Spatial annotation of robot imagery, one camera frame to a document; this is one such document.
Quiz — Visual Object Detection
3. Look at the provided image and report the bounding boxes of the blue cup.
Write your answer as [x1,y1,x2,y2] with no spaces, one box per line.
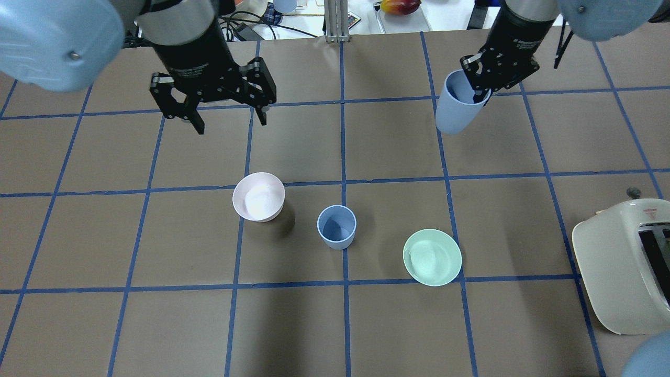
[317,205,358,250]
[434,70,484,135]
[273,0,298,14]

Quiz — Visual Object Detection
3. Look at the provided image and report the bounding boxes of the cream white toaster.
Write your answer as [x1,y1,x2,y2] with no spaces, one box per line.
[571,198,669,336]

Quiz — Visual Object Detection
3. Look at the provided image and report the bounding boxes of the blue cup on rack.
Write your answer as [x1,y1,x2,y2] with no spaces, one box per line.
[273,0,298,14]

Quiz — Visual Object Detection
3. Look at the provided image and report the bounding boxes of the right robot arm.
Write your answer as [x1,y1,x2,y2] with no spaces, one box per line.
[460,1,668,103]

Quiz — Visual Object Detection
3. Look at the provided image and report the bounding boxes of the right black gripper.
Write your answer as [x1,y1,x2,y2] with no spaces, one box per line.
[460,8,541,105]

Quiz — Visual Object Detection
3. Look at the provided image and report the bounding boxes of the small remote control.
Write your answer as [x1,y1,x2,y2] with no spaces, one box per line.
[347,12,362,29]

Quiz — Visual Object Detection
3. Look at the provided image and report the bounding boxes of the mint green bowl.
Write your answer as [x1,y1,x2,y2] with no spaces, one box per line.
[403,229,463,287]

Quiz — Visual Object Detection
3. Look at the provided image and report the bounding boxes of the pink bowl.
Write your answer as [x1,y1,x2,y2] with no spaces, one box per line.
[232,172,285,223]

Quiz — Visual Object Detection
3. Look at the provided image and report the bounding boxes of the white metal tray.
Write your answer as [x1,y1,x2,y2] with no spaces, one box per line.
[373,2,432,34]

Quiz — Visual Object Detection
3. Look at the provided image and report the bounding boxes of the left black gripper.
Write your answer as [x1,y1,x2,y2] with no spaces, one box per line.
[149,18,277,135]

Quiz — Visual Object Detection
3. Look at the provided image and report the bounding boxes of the aluminium frame post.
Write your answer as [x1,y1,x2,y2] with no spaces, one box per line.
[323,0,350,43]

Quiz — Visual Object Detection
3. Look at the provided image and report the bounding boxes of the red yellow mango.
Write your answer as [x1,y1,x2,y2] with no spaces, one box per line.
[379,0,422,15]

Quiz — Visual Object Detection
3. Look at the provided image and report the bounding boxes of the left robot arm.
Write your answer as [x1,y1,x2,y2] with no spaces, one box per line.
[1,1,277,135]

